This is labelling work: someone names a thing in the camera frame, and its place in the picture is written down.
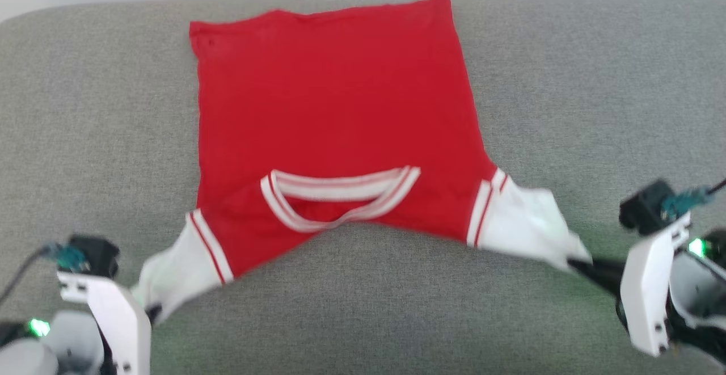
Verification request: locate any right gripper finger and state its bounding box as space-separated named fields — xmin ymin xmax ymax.
xmin=567 ymin=256 xmax=625 ymax=297

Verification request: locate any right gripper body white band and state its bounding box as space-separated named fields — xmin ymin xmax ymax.
xmin=619 ymin=213 xmax=693 ymax=358

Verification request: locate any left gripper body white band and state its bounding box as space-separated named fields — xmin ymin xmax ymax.
xmin=56 ymin=272 xmax=152 ymax=375

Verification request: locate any red white-trimmed t-shirt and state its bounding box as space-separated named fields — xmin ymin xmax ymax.
xmin=132 ymin=0 xmax=594 ymax=326

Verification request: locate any grey fabric sofa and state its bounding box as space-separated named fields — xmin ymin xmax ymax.
xmin=0 ymin=0 xmax=726 ymax=375

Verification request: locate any teal left camera connector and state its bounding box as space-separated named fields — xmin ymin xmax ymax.
xmin=42 ymin=242 xmax=88 ymax=272

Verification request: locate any teal camera connector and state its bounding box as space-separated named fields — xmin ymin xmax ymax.
xmin=42 ymin=242 xmax=88 ymax=272
xmin=660 ymin=187 xmax=716 ymax=221

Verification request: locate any teal right camera connector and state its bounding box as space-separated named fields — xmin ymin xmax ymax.
xmin=660 ymin=187 xmax=716 ymax=221

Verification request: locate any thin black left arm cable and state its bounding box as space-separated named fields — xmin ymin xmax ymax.
xmin=0 ymin=248 xmax=49 ymax=309

